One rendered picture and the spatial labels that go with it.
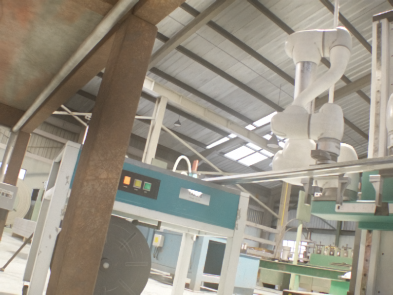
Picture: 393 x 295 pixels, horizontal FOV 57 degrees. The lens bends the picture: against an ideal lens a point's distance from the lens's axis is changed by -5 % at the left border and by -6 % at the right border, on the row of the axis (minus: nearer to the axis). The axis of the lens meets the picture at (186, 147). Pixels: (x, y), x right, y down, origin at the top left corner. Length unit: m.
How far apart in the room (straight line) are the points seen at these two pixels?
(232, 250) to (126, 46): 1.41
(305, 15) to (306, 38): 9.01
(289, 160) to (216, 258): 3.36
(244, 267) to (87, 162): 4.74
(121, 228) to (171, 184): 0.31
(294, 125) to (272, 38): 9.90
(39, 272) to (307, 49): 1.53
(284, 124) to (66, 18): 0.99
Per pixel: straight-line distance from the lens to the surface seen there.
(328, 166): 1.32
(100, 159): 0.52
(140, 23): 0.59
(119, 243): 1.80
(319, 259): 8.59
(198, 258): 4.37
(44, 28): 0.90
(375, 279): 1.83
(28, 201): 8.87
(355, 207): 1.66
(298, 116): 1.55
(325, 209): 1.72
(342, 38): 1.93
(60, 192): 1.58
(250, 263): 5.25
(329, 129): 1.51
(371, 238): 1.83
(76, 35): 0.88
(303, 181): 1.53
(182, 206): 1.72
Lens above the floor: 0.39
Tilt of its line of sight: 15 degrees up
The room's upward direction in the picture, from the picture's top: 12 degrees clockwise
